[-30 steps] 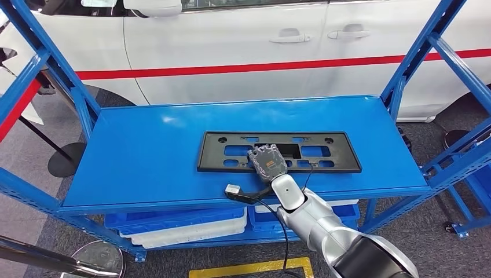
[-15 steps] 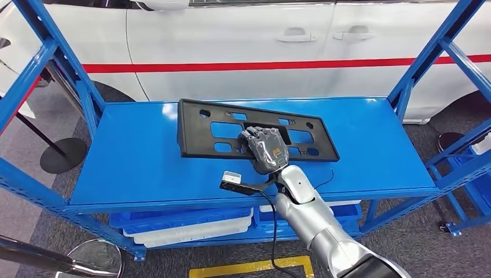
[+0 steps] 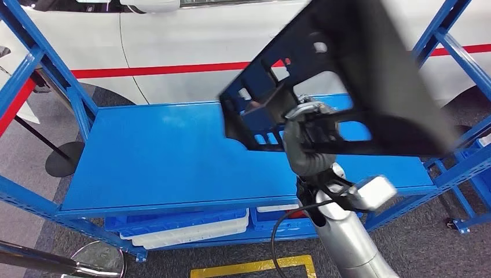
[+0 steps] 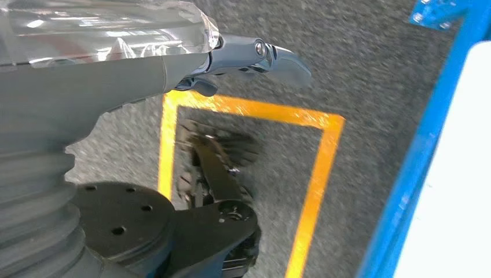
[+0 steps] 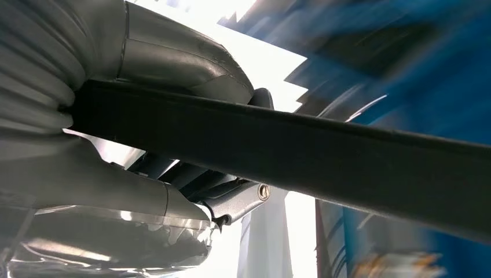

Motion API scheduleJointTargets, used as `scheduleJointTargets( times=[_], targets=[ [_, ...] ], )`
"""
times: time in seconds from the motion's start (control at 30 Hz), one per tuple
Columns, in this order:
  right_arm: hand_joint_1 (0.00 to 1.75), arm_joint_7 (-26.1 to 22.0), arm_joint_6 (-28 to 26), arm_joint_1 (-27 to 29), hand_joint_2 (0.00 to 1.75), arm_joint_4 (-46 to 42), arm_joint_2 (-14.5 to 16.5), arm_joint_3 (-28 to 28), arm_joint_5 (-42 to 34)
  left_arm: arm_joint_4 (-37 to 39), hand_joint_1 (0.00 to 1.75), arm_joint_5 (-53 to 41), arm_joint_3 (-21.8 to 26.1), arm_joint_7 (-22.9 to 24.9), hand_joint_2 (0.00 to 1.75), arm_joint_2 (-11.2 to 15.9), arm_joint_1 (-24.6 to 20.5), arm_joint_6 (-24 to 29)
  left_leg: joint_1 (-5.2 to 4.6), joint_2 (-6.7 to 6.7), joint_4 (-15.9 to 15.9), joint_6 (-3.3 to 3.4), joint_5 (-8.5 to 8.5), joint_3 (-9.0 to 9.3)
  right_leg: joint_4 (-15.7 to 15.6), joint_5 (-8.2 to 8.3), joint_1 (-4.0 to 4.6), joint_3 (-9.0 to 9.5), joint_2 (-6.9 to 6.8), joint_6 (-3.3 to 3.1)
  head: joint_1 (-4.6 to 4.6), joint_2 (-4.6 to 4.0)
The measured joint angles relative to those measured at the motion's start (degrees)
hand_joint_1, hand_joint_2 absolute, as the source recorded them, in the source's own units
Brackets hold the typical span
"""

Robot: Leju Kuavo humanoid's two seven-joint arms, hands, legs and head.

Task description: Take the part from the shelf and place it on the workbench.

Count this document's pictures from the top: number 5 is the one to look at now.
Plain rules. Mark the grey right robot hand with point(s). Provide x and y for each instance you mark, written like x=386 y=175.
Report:
x=153 y=53

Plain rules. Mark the blue metal shelf rack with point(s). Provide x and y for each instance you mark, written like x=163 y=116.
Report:
x=441 y=84

